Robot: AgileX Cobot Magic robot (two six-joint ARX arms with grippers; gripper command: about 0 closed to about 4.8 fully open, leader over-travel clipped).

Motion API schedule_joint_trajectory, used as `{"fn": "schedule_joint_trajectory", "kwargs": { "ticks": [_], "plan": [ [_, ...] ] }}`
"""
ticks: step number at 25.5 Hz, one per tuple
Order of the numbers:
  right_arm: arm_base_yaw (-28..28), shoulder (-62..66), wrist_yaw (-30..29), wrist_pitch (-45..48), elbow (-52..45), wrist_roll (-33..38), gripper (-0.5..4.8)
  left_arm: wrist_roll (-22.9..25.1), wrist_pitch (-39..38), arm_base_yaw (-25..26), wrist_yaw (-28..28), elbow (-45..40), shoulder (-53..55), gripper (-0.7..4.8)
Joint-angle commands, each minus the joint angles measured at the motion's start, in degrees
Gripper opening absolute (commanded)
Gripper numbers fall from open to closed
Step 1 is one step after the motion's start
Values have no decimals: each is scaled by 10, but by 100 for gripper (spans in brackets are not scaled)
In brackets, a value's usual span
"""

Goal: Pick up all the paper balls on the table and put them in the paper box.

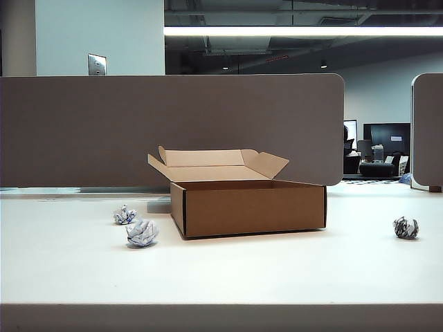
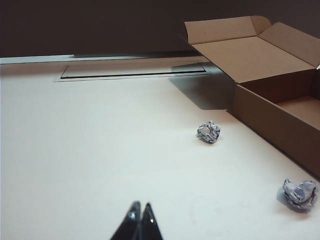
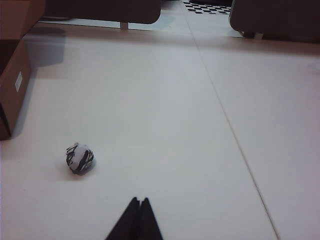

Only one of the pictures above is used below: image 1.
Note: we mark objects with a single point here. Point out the large blue-printed paper ball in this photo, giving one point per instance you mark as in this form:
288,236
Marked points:
142,234

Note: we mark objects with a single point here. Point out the small blue-printed paper ball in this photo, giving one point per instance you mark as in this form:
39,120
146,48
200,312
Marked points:
124,215

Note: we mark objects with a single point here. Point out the black-printed paper ball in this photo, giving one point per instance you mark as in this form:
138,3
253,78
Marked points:
405,228

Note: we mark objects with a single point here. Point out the brown open cardboard box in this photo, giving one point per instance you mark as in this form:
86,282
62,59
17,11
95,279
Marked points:
252,211

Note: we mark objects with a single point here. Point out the white-framed monitor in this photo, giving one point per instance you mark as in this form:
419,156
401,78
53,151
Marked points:
351,129

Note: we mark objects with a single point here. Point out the grey office chair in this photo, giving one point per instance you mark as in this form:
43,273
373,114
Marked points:
363,147

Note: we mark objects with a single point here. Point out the black ceiling spotlight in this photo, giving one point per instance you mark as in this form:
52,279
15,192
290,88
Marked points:
323,64

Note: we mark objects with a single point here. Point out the long linear ceiling light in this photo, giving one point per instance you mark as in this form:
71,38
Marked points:
294,31

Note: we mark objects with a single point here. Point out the black round ottoman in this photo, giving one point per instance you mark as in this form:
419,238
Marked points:
377,169

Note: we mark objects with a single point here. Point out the wide grey desk divider panel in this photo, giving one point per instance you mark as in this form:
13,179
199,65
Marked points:
69,131

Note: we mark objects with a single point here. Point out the white small cabinet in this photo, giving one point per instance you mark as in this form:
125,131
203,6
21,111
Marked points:
378,154

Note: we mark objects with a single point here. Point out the blue plastic bag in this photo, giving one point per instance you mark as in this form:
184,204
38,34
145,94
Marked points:
405,178

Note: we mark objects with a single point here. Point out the grey divider panel white edge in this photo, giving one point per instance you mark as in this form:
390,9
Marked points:
429,131

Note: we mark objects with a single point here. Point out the brown divider foot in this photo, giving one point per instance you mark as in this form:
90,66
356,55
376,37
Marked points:
435,189

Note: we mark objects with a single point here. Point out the metal wall switch plate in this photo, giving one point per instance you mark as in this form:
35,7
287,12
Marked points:
97,64

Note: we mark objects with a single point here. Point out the black wall display screen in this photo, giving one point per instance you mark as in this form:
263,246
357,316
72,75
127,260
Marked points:
384,133

